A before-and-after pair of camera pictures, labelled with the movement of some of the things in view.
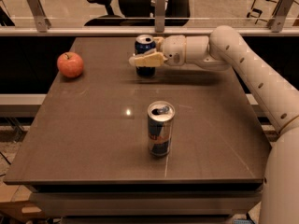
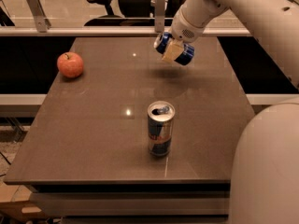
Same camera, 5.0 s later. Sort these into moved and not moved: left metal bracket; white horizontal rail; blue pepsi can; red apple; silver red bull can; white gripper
Moved: blue pepsi can; white gripper
Not moved: red apple; white horizontal rail; silver red bull can; left metal bracket
